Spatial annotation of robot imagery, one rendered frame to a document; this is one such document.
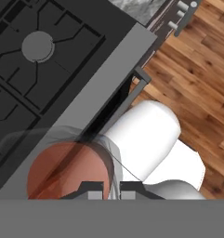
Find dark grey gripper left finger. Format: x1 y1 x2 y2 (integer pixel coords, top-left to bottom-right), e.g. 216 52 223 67
59 180 105 201

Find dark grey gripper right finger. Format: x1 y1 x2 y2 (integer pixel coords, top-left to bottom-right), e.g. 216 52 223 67
119 180 166 201

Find reddish brown round object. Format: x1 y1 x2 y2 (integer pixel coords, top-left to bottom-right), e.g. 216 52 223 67
26 140 115 201

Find white rounded object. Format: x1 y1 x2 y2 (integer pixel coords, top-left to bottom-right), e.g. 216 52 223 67
102 99 207 201

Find black hob with grey edge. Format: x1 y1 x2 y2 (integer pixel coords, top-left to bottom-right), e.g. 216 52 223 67
0 0 158 200

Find dark brown drawer front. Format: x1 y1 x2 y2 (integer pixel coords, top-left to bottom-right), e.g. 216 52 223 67
140 0 186 69

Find grey oven door handle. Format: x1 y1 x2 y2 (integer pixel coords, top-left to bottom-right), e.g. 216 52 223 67
81 65 152 144

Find grey drawer handle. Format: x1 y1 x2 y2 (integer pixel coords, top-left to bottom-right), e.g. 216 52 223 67
167 0 201 38

